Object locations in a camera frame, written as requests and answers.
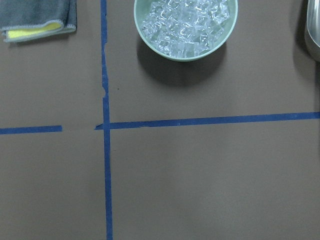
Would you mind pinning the grey yellow folded cloth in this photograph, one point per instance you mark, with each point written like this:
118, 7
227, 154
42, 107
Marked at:
26, 20

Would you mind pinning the steel ice scoop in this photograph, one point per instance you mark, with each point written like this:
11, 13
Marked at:
312, 29

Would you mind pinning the green bowl of ice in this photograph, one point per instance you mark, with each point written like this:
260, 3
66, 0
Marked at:
185, 30

